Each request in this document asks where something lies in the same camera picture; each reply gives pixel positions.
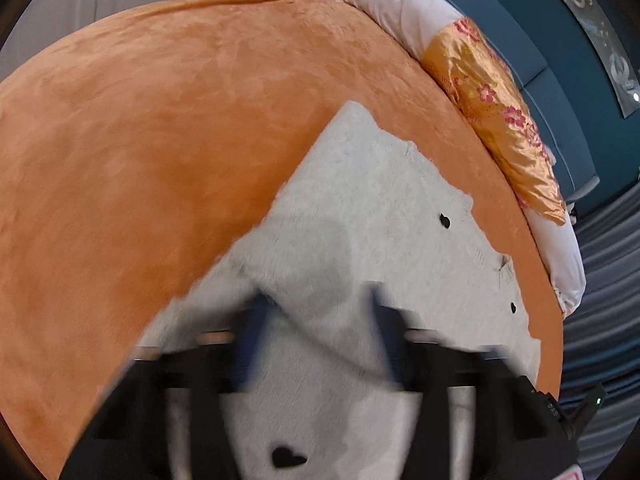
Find decorative wall picture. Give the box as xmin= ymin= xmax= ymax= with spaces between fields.
xmin=530 ymin=0 xmax=640 ymax=120

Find orange floral satin cover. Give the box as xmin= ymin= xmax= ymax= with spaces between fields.
xmin=422 ymin=17 xmax=568 ymax=226

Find orange plush blanket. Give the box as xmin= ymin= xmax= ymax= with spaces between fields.
xmin=0 ymin=0 xmax=568 ymax=480

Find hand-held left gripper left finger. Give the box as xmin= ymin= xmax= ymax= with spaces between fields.
xmin=60 ymin=294 xmax=281 ymax=480

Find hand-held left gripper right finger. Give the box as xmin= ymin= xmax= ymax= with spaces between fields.
xmin=367 ymin=284 xmax=576 ymax=480

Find grey curtain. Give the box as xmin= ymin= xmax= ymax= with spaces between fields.
xmin=557 ymin=180 xmax=640 ymax=480

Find blue padded headboard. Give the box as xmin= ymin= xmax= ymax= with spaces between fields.
xmin=300 ymin=0 xmax=640 ymax=221

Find white fuzzy knit sweater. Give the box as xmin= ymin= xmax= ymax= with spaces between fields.
xmin=135 ymin=101 xmax=543 ymax=480

